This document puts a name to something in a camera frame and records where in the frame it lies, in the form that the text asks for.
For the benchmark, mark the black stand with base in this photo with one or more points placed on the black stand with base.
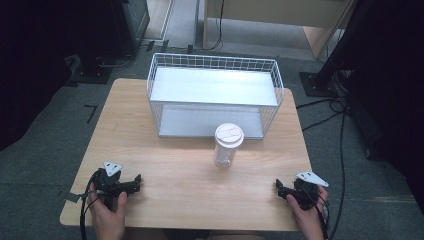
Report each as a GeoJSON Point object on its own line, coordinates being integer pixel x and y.
{"type": "Point", "coordinates": [93, 71]}

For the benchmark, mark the light wooden desk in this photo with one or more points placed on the light wooden desk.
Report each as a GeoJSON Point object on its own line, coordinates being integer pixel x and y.
{"type": "Point", "coordinates": [283, 11]}

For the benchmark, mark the person's left hand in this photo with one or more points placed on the person's left hand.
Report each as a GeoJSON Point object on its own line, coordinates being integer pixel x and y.
{"type": "Point", "coordinates": [107, 218]}

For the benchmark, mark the grey tape tag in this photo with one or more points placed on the grey tape tag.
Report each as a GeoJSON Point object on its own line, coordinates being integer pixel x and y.
{"type": "Point", "coordinates": [72, 197]}

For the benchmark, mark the person's right hand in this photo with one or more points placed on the person's right hand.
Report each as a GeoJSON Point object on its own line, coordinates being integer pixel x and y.
{"type": "Point", "coordinates": [308, 220]}

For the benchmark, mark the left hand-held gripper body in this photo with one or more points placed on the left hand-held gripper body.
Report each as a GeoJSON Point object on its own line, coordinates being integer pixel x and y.
{"type": "Point", "coordinates": [108, 185]}

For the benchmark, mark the clear plastic cup white lid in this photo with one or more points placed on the clear plastic cup white lid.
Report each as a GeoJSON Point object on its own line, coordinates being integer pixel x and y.
{"type": "Point", "coordinates": [227, 145]}

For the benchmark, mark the black stand base plate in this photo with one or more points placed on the black stand base plate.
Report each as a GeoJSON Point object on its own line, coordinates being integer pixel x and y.
{"type": "Point", "coordinates": [315, 85]}

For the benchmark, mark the dark cabinet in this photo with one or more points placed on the dark cabinet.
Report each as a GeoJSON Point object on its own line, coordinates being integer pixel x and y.
{"type": "Point", "coordinates": [130, 23]}

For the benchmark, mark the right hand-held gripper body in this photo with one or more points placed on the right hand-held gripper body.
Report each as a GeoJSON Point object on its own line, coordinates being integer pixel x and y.
{"type": "Point", "coordinates": [306, 191]}

